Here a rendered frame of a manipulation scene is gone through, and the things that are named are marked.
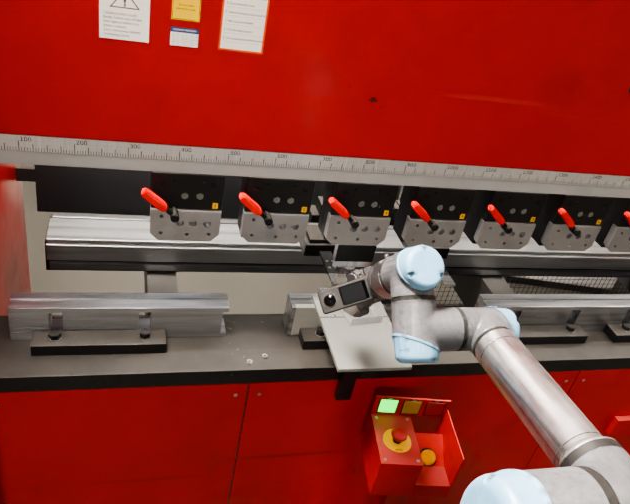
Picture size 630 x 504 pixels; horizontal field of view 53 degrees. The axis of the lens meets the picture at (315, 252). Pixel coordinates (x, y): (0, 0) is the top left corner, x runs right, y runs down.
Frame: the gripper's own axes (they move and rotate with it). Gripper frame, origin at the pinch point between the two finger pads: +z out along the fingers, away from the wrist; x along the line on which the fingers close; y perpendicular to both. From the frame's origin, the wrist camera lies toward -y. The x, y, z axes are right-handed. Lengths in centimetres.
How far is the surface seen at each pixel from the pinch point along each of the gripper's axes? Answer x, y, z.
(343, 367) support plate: -15.1, -1.5, 8.6
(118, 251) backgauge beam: 31, -36, 48
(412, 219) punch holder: 11.4, 26.7, 5.8
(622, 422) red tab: -68, 92, 41
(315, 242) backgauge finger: 16.5, 14.3, 38.6
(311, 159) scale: 29.7, 3.4, -3.1
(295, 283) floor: 14, 56, 191
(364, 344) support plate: -12.5, 7.2, 13.4
